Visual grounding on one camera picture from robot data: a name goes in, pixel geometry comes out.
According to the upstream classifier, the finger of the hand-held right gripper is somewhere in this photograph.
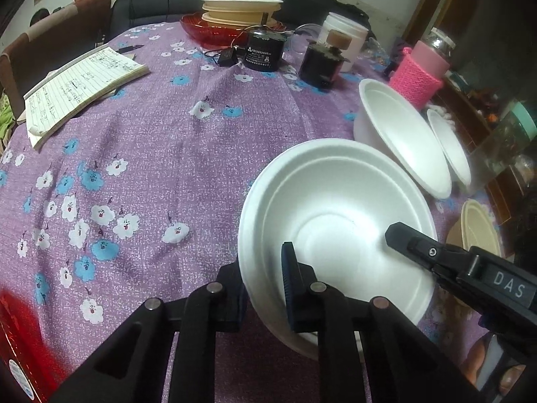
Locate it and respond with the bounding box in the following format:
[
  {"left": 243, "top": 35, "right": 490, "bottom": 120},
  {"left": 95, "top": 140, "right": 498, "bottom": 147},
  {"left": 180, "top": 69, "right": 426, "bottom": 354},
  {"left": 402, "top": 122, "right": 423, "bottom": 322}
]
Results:
[{"left": 385, "top": 222, "right": 473, "bottom": 290}]

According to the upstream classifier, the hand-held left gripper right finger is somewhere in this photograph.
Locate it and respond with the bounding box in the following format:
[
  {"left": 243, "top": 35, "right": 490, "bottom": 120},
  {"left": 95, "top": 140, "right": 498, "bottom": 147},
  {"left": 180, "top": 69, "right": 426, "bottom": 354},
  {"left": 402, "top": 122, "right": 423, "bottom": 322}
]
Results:
[{"left": 281, "top": 241, "right": 483, "bottom": 403}]

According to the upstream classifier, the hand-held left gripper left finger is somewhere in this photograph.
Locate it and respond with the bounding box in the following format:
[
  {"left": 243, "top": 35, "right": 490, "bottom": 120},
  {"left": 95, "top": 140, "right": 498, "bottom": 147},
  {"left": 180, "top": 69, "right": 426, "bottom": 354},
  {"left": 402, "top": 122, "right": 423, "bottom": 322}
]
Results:
[{"left": 50, "top": 262, "right": 249, "bottom": 403}]

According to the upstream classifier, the beige bowl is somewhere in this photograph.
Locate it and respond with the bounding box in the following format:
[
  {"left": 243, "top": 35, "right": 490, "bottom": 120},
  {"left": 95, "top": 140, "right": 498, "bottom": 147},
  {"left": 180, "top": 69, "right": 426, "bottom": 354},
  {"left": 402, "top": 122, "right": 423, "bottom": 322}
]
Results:
[
  {"left": 201, "top": 12, "right": 280, "bottom": 31},
  {"left": 200, "top": 0, "right": 285, "bottom": 21},
  {"left": 445, "top": 200, "right": 504, "bottom": 261}
]

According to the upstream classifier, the large white foam bowl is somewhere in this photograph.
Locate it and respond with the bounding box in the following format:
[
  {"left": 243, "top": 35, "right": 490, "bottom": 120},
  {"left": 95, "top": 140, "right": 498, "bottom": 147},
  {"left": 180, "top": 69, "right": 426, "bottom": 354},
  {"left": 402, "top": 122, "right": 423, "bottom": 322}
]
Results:
[{"left": 238, "top": 138, "right": 438, "bottom": 362}]

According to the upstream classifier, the person's right hand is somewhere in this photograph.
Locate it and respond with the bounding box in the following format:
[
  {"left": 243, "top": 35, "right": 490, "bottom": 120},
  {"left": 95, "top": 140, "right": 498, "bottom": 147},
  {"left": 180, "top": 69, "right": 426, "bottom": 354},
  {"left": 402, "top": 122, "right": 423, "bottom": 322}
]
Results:
[{"left": 461, "top": 331, "right": 527, "bottom": 393}]

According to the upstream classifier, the small white foam bowl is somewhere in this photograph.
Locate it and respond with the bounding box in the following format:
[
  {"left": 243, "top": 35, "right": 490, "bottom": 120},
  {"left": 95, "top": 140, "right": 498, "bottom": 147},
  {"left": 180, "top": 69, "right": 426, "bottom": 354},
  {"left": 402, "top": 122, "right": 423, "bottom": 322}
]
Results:
[{"left": 427, "top": 109, "right": 472, "bottom": 186}]

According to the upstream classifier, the medium white foam bowl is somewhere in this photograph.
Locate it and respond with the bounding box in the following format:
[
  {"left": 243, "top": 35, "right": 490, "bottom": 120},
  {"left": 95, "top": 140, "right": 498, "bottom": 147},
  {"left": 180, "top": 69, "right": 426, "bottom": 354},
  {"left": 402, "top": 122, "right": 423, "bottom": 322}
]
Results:
[{"left": 353, "top": 78, "right": 453, "bottom": 199}]

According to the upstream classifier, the teal lidded glass jar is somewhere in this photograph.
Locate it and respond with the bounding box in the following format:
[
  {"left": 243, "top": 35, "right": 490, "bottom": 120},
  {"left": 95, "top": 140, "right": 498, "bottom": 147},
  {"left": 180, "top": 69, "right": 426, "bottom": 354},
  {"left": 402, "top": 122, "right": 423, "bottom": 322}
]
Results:
[{"left": 474, "top": 100, "right": 537, "bottom": 177}]

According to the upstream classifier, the purple floral tablecloth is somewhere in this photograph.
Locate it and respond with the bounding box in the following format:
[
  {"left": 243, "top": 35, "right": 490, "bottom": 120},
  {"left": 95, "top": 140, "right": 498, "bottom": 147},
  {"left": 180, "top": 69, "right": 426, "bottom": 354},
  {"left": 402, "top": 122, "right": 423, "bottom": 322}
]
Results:
[{"left": 0, "top": 23, "right": 504, "bottom": 403}]

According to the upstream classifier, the bottle with pink knitted sleeve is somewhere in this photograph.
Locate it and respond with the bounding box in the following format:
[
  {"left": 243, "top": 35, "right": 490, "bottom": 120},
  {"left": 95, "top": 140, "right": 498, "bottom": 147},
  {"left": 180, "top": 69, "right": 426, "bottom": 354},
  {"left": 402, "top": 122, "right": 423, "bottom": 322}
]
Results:
[{"left": 389, "top": 27, "right": 456, "bottom": 108}]

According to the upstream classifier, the dark bottle with cork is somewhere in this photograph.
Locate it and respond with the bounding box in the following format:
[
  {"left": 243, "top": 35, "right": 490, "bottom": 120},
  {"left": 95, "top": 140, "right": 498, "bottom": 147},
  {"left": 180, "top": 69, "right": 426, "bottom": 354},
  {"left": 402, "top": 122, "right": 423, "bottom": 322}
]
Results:
[{"left": 299, "top": 42, "right": 353, "bottom": 90}]

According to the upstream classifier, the small tan cylinder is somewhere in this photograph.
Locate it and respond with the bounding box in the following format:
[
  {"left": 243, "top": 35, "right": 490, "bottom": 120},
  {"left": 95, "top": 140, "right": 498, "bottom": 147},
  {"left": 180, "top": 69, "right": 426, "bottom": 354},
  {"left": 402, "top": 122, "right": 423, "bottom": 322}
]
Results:
[{"left": 325, "top": 29, "right": 352, "bottom": 50}]

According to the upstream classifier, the white plastic jar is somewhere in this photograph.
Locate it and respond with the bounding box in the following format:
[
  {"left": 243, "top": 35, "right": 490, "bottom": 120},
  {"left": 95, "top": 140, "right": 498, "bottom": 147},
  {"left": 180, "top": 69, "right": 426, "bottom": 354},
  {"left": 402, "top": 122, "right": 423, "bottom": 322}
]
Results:
[{"left": 321, "top": 12, "right": 369, "bottom": 72}]

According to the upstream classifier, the black round power adapter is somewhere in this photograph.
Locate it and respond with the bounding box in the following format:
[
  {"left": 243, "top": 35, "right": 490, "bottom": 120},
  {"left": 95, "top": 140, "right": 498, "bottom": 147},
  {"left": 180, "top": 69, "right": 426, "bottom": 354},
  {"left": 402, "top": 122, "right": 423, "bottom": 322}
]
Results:
[{"left": 244, "top": 29, "right": 287, "bottom": 72}]

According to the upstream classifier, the red glass bowl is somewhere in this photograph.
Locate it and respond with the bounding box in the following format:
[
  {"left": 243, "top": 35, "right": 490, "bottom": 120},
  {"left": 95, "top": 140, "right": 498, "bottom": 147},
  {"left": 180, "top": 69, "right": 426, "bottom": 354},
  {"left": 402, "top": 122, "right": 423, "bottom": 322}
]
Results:
[{"left": 180, "top": 13, "right": 290, "bottom": 50}]

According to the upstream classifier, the open lined notebook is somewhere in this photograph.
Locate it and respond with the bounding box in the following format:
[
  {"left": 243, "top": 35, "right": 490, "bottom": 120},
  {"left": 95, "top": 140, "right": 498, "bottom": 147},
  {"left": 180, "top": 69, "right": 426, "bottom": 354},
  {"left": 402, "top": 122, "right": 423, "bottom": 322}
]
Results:
[{"left": 24, "top": 46, "right": 150, "bottom": 149}]

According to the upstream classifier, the green cloth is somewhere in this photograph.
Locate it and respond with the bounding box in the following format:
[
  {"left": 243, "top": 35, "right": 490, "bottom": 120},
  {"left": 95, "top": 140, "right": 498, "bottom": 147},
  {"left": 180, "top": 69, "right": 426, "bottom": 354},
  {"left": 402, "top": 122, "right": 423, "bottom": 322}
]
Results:
[{"left": 0, "top": 92, "right": 17, "bottom": 140}]

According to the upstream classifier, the black leather sofa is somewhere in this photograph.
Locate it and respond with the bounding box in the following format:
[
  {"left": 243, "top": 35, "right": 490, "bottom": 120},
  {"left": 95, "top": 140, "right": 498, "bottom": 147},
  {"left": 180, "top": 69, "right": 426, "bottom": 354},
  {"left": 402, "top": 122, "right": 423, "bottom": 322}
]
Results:
[{"left": 111, "top": 0, "right": 370, "bottom": 38}]

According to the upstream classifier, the brown armchair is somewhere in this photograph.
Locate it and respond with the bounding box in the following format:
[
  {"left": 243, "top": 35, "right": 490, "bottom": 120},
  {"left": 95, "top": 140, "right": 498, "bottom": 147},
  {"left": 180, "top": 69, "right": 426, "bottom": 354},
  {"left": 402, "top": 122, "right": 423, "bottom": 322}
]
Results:
[{"left": 0, "top": 0, "right": 112, "bottom": 118}]

